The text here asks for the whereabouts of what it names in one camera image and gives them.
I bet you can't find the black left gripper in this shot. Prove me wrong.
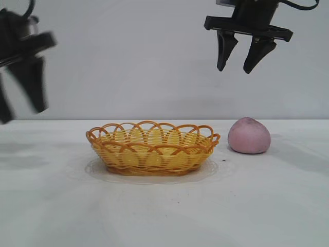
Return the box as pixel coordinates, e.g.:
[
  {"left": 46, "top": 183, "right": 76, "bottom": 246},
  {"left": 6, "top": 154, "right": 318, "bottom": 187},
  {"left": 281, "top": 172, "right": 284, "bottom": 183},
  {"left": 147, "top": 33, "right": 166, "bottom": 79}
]
[{"left": 0, "top": 8, "right": 58, "bottom": 125}]

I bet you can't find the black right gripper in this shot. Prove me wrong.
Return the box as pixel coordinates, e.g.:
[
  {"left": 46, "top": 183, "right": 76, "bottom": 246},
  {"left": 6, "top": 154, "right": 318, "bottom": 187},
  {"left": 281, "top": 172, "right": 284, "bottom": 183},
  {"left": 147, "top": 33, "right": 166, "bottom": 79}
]
[{"left": 204, "top": 0, "right": 294, "bottom": 75}]

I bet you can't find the pink peach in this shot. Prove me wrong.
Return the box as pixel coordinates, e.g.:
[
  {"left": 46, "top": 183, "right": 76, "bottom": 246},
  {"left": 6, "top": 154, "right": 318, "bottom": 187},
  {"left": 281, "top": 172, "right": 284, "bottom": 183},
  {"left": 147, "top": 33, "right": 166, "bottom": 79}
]
[{"left": 228, "top": 117, "right": 272, "bottom": 154}]

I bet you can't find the yellow woven wicker basket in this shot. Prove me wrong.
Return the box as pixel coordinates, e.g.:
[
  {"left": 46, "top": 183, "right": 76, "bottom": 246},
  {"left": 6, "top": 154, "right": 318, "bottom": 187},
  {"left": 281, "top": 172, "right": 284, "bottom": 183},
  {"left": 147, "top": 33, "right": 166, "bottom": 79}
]
[{"left": 86, "top": 120, "right": 221, "bottom": 177}]

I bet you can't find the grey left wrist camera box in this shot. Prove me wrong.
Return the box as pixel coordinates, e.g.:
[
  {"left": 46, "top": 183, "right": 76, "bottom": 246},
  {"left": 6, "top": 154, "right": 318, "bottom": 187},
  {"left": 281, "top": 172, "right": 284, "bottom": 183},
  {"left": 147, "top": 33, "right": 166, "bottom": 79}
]
[{"left": 27, "top": 15, "right": 40, "bottom": 34}]

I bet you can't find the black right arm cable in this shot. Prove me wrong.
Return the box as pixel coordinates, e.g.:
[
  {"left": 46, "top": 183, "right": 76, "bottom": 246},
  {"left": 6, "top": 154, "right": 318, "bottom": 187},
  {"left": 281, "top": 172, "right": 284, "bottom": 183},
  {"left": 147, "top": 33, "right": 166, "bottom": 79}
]
[{"left": 279, "top": 0, "right": 319, "bottom": 11}]

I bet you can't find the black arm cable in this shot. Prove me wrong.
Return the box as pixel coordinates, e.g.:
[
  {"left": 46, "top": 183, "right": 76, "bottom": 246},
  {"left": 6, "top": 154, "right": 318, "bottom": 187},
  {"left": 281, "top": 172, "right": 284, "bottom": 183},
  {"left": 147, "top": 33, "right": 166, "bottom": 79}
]
[
  {"left": 279, "top": 0, "right": 319, "bottom": 11},
  {"left": 22, "top": 0, "right": 36, "bottom": 19}
]

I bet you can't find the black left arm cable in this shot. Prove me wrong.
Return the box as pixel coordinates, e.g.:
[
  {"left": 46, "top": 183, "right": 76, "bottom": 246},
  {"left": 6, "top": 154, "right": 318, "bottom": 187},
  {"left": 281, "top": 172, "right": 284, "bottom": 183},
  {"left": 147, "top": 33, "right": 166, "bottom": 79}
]
[{"left": 22, "top": 0, "right": 36, "bottom": 19}]

